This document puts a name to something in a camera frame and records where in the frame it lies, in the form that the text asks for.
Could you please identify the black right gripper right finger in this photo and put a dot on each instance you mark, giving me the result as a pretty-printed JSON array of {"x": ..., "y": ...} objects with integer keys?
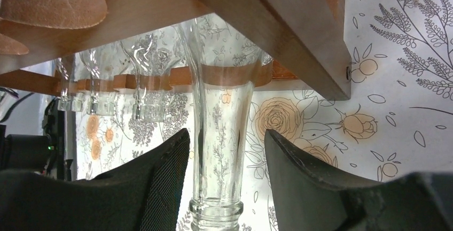
[{"x": 310, "y": 194}]

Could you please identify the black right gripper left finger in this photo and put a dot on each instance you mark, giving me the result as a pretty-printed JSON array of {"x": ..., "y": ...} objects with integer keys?
[{"x": 142, "y": 194}]

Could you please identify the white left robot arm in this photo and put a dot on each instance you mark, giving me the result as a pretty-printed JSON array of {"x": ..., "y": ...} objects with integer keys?
[{"x": 51, "y": 154}]

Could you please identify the floral patterned table mat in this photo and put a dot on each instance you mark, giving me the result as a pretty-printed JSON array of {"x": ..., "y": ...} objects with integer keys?
[{"x": 399, "y": 118}]

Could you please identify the clear slim glass bottle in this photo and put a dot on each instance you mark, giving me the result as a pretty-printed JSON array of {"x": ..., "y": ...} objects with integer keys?
[{"x": 224, "y": 66}]

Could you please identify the clear square glass bottle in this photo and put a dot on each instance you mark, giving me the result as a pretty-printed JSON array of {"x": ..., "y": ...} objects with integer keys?
[{"x": 73, "y": 74}]

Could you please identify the clear labelled square bottle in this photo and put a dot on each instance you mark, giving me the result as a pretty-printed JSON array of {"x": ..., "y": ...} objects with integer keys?
[{"x": 98, "y": 62}]

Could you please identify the clear round glass bottle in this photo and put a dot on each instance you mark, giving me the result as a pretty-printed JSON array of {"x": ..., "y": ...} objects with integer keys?
[{"x": 153, "y": 55}]

